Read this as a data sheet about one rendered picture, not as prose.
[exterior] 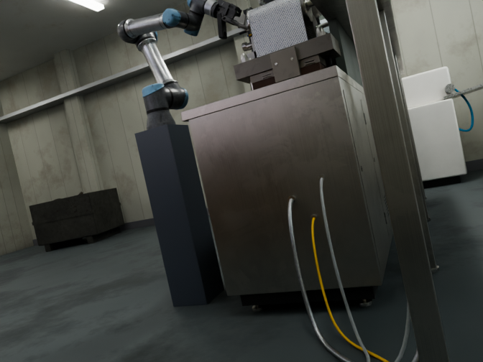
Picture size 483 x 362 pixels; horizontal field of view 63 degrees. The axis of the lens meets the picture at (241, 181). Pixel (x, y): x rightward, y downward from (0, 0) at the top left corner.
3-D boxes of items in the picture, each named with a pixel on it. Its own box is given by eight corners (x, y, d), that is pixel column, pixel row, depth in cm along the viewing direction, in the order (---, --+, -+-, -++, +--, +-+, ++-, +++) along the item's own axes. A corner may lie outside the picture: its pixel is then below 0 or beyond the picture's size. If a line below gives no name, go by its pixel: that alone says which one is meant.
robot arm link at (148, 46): (162, 114, 210) (120, 30, 219) (181, 113, 222) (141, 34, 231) (175, 101, 203) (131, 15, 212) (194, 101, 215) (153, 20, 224)
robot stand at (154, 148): (173, 307, 201) (134, 133, 198) (192, 292, 219) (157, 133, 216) (207, 304, 193) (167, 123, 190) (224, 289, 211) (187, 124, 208)
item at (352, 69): (381, 106, 368) (376, 81, 367) (385, 105, 366) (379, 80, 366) (339, 77, 165) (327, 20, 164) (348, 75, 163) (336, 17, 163)
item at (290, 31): (260, 72, 177) (251, 31, 176) (310, 55, 167) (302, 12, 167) (259, 71, 176) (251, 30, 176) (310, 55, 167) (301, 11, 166)
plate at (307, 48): (251, 84, 175) (248, 70, 175) (341, 56, 158) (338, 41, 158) (236, 80, 160) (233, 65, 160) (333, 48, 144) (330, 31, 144)
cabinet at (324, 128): (337, 210, 397) (319, 126, 394) (405, 200, 370) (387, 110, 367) (231, 319, 168) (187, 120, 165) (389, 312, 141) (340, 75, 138)
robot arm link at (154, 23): (106, 19, 208) (172, 1, 180) (123, 22, 217) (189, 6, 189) (107, 42, 210) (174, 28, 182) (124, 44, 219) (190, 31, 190)
